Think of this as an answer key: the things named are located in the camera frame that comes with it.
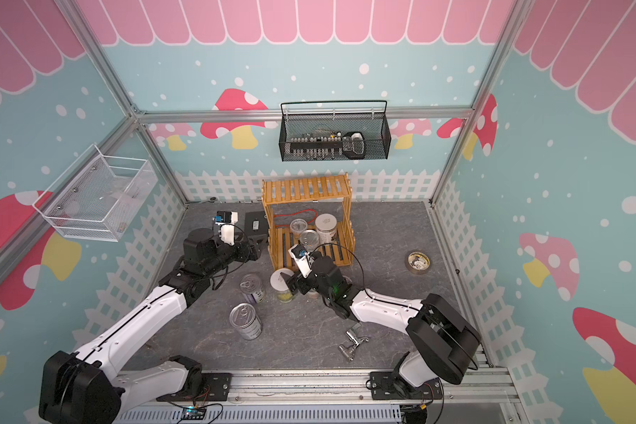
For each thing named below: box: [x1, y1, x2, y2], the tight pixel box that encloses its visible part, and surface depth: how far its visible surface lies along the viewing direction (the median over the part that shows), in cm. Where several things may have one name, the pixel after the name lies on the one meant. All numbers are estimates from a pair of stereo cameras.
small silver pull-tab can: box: [299, 229, 320, 252], surface depth 101 cm
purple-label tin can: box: [239, 272, 266, 304], surface depth 89 cm
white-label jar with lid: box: [314, 212, 338, 245], surface depth 101 cm
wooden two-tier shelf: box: [261, 173, 356, 273], surface depth 90 cm
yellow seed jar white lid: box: [269, 267, 295, 292], surface depth 87 cm
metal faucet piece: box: [339, 322, 370, 362], surface depth 82 cm
